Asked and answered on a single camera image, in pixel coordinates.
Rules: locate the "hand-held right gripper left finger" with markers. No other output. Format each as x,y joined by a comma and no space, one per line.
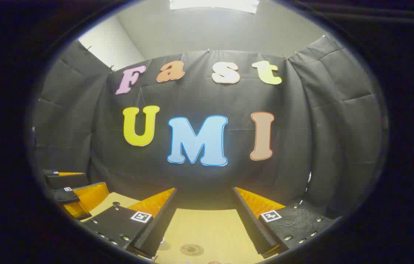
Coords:
155,231

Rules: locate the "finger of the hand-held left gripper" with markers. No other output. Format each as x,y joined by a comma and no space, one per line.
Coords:
68,195
68,180

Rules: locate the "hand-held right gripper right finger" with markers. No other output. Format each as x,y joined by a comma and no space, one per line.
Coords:
254,227

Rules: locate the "round wooden coaster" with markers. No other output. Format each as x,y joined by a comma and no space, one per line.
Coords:
191,250

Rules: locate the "light wooden desktop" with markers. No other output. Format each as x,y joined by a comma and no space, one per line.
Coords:
206,229

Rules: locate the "black backdrop cloth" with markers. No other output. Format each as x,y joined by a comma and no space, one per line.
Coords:
192,99

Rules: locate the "white ceiling light panel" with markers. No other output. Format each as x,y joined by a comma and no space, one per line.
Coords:
214,4

